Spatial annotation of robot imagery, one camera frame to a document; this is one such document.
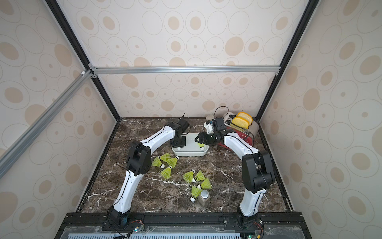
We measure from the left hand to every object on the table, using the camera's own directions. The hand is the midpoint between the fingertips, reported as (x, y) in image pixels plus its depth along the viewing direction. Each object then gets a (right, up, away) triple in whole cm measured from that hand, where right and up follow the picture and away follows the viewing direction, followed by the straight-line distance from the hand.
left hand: (184, 144), depth 99 cm
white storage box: (+5, -3, +3) cm, 6 cm away
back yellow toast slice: (+38, +18, -8) cm, 43 cm away
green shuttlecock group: (-7, -10, -6) cm, 14 cm away
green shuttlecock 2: (+3, -18, -10) cm, 21 cm away
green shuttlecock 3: (+10, -17, -14) cm, 24 cm away
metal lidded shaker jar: (+12, -24, -27) cm, 38 cm away
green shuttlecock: (+12, -1, +2) cm, 12 cm away
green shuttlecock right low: (+13, -21, -17) cm, 30 cm away
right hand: (+8, +2, -9) cm, 13 cm away
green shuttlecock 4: (+8, -24, -20) cm, 32 cm away
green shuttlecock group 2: (-10, -16, -9) cm, 21 cm away
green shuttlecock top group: (-11, -7, -7) cm, 15 cm away
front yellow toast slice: (+34, +14, -11) cm, 39 cm away
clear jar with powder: (+17, +18, +1) cm, 25 cm away
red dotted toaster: (+38, +7, -14) cm, 41 cm away
